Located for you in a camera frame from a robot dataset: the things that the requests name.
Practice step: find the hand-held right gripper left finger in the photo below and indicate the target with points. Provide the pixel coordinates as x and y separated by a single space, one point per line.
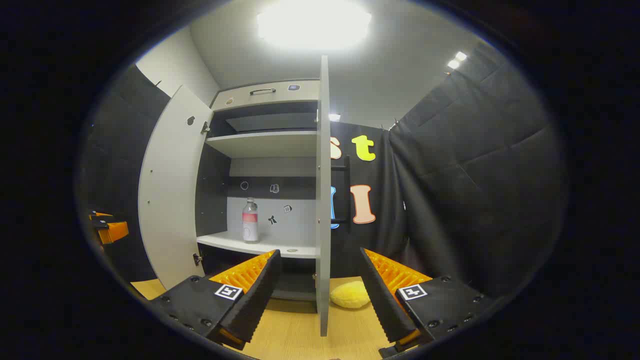
257 295

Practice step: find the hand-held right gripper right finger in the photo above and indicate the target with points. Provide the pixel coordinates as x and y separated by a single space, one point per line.
382 300

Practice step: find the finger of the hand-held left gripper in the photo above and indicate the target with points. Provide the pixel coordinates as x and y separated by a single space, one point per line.
115 232
100 223

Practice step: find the grey cabinet door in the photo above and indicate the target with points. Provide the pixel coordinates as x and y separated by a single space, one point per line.
170 200
323 200

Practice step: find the clear bottle pink label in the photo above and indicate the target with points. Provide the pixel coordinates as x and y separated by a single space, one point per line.
250 227

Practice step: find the grey cabinet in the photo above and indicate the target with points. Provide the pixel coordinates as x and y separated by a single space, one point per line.
215 190

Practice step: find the grey cabinet shelf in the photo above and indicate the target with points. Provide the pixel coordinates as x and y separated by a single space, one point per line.
265 145
225 242

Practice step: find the metal door hinge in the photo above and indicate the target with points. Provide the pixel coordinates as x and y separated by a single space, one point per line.
205 127
197 259

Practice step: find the grey cabinet drawer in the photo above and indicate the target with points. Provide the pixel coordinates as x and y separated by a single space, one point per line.
240 98

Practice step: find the small double ceiling light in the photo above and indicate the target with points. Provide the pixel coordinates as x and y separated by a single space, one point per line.
456 60

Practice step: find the large ceiling light panel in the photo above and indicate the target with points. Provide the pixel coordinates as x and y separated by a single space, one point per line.
315 22

